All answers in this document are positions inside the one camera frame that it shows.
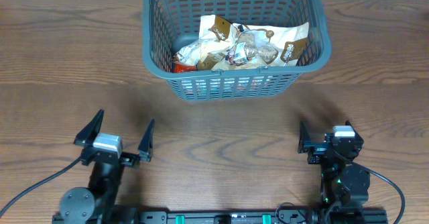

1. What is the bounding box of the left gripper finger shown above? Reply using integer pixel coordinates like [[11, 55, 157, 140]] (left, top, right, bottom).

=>
[[74, 109, 105, 147], [137, 119, 155, 156]]

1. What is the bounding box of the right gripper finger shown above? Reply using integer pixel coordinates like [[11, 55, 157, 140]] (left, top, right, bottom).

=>
[[345, 120, 360, 137], [297, 121, 313, 154]]

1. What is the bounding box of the orange cookie package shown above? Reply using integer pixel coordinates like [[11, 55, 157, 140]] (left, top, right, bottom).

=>
[[174, 63, 197, 73]]

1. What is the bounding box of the beige Pantree snack bag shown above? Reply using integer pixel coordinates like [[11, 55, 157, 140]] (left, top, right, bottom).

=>
[[172, 39, 232, 70]]

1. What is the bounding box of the white tissue multipack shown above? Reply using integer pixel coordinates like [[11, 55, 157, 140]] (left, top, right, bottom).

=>
[[169, 76, 279, 99]]

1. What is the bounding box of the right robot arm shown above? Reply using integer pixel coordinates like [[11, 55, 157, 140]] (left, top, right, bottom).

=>
[[298, 121, 370, 223]]

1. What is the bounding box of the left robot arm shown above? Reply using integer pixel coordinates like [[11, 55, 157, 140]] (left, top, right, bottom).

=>
[[52, 109, 155, 224]]

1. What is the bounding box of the grey plastic basket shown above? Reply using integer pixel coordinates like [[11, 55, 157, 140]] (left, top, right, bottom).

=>
[[142, 0, 332, 101]]

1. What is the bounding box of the right black cable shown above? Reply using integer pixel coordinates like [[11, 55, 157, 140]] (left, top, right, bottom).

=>
[[334, 152, 406, 224]]

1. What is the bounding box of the black cable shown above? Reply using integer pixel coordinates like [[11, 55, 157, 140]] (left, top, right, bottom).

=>
[[334, 152, 406, 224], [0, 155, 84, 218]]

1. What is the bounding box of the left black cable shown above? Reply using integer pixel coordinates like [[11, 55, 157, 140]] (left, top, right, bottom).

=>
[[0, 155, 84, 218]]

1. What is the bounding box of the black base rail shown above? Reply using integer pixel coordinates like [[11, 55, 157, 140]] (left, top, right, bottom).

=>
[[52, 209, 389, 224]]

